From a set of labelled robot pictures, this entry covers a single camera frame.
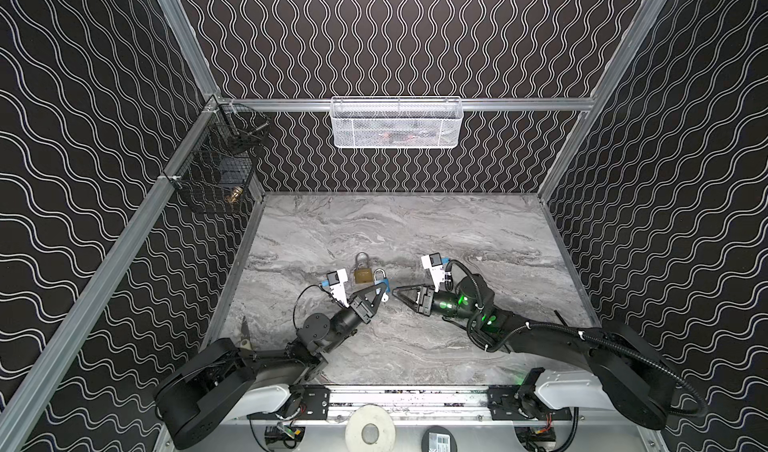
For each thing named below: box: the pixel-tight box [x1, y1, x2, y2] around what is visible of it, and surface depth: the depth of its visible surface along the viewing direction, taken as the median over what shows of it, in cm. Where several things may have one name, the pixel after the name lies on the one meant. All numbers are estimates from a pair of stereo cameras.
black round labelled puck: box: [421, 425, 458, 452], surface depth 70 cm
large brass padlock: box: [354, 252, 373, 284], surface depth 102 cm
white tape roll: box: [344, 404, 397, 452], surface depth 72 cm
